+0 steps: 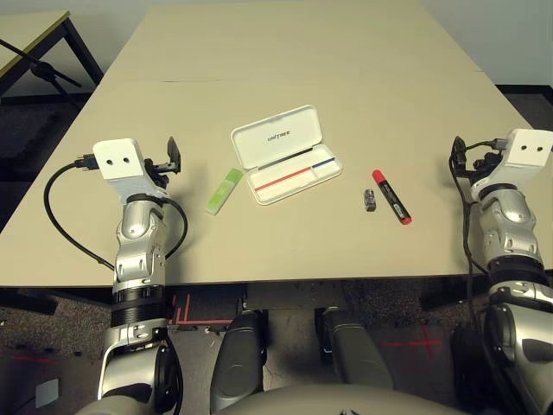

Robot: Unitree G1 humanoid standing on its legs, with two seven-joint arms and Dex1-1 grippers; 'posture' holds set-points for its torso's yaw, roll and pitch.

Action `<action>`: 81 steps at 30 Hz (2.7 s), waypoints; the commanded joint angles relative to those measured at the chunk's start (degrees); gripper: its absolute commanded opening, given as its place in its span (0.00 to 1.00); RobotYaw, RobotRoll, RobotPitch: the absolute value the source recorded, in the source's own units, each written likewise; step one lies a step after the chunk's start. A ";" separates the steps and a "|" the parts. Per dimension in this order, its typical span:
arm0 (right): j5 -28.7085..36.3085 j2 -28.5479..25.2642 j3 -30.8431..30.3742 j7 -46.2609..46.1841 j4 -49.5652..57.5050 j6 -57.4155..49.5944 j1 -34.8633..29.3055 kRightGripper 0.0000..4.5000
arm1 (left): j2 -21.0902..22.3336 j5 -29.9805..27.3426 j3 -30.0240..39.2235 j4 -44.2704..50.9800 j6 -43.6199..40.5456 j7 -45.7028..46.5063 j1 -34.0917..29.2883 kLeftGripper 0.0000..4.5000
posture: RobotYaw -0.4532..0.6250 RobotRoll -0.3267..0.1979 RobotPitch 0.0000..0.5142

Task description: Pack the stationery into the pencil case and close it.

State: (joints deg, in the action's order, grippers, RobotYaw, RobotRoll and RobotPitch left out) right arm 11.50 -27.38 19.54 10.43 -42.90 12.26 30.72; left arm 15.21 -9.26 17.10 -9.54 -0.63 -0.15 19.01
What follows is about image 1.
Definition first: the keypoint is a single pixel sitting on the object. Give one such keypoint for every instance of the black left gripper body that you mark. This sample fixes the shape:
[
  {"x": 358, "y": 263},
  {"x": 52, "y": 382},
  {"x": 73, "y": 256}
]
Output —
[{"x": 160, "y": 173}]

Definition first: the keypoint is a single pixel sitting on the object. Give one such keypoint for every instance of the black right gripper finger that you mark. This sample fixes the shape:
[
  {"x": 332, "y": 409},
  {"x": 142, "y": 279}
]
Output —
[{"x": 458, "y": 149}]

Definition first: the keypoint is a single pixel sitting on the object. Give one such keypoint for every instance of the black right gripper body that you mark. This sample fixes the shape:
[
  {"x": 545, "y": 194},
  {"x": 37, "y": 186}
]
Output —
[{"x": 477, "y": 163}]

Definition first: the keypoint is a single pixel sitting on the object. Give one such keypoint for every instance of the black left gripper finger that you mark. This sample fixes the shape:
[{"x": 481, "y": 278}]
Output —
[{"x": 175, "y": 155}]

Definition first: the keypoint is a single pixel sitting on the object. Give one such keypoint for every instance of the green highlighter pen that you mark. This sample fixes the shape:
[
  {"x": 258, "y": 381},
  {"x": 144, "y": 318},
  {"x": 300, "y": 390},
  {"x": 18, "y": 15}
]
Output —
[{"x": 222, "y": 190}]

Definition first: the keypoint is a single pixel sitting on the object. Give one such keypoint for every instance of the red black marker pen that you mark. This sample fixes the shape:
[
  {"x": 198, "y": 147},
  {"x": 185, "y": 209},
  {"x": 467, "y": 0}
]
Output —
[{"x": 391, "y": 196}]

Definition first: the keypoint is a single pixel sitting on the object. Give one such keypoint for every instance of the small silver black clip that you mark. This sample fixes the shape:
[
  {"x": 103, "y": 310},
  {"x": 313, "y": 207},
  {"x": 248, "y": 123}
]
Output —
[{"x": 370, "y": 199}]

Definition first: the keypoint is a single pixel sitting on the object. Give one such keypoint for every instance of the white plastic pencil case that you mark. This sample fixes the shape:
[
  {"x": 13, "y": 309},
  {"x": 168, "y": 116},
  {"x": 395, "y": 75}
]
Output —
[{"x": 281, "y": 138}]

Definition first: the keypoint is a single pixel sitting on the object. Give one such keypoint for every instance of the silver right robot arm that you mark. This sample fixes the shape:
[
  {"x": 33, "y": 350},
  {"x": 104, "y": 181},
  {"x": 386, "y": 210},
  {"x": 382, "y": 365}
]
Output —
[{"x": 510, "y": 225}]

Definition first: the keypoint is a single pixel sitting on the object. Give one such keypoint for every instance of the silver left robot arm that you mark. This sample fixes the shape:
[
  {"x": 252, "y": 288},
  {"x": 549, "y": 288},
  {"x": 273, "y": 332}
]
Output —
[{"x": 138, "y": 242}]

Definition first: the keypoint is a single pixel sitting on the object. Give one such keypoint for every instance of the black table foot bar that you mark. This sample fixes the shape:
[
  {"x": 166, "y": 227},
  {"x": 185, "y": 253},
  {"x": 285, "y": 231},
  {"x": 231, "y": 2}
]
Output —
[{"x": 445, "y": 296}]

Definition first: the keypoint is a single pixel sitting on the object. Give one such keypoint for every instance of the black tripod stand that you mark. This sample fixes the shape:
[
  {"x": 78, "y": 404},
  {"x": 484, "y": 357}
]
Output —
[{"x": 43, "y": 69}]

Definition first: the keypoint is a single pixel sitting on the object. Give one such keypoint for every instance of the grey robot left leg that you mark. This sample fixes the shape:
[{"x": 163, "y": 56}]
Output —
[{"x": 237, "y": 359}]

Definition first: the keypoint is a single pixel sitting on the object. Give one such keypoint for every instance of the grey robot leg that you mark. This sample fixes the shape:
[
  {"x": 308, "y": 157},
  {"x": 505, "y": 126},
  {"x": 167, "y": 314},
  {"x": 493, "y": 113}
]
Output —
[
  {"x": 354, "y": 350},
  {"x": 237, "y": 359}
]

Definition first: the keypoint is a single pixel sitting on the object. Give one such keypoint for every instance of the grey robot right leg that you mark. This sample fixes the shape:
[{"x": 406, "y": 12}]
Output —
[{"x": 354, "y": 350}]

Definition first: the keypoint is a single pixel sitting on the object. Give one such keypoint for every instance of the grey square floor patch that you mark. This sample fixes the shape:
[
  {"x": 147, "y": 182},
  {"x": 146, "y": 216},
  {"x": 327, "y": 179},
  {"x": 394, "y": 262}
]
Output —
[{"x": 47, "y": 393}]

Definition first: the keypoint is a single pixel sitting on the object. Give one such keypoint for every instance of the grey robot torso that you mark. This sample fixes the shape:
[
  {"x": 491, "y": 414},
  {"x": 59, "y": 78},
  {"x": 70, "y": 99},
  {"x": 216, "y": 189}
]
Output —
[{"x": 302, "y": 402}]

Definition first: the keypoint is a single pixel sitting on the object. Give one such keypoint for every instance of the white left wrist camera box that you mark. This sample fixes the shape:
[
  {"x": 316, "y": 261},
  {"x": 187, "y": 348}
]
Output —
[{"x": 118, "y": 166}]

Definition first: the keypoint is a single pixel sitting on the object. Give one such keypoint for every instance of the dark table frame crossbar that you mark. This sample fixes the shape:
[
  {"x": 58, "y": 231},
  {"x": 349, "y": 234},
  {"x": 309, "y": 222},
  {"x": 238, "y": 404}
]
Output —
[{"x": 294, "y": 298}]

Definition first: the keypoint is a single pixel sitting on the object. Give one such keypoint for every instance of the beige side table black frame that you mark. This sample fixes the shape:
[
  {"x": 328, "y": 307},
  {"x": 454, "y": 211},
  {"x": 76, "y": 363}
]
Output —
[{"x": 26, "y": 34}]

